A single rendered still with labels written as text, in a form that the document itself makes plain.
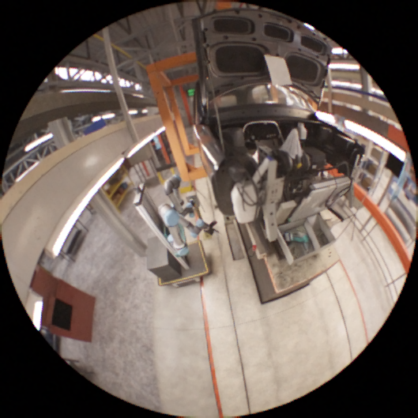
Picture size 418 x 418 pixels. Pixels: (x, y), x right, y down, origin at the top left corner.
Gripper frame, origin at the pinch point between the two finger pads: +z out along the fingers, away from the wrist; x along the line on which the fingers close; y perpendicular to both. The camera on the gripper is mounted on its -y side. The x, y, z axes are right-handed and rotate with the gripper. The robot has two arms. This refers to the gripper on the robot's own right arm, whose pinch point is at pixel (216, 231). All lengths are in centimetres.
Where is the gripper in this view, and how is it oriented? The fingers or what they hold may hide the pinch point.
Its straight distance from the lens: 157.5
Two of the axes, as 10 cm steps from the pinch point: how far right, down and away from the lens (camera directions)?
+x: 7.0, 3.2, -6.4
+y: -5.1, 8.5, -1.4
